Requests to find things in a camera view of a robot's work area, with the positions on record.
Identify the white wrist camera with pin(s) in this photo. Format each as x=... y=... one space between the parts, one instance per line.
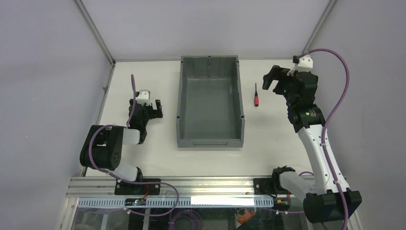
x=143 y=97
x=302 y=64

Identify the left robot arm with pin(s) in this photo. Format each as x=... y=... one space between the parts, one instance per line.
x=102 y=149

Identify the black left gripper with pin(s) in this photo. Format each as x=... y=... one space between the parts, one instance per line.
x=147 y=109

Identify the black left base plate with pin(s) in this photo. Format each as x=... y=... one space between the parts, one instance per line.
x=127 y=189

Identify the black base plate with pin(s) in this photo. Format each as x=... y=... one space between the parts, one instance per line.
x=268 y=186
x=127 y=189

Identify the white slotted cable duct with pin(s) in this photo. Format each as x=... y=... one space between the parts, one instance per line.
x=169 y=202

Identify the orange object under table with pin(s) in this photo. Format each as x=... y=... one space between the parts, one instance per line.
x=244 y=214

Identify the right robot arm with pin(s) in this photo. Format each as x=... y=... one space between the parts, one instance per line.
x=330 y=198

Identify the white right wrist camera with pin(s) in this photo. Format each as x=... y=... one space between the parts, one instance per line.
x=302 y=64

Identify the aluminium mounting rail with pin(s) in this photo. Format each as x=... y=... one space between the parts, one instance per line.
x=103 y=186

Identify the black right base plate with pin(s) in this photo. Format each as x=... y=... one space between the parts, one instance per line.
x=268 y=186

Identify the red handled screwdriver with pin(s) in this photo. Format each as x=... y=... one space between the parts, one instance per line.
x=256 y=98

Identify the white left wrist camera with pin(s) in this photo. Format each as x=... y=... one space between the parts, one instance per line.
x=143 y=97

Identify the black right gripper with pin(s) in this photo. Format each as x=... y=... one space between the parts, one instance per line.
x=282 y=80

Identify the grey plastic bin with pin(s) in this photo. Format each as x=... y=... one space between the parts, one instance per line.
x=210 y=110

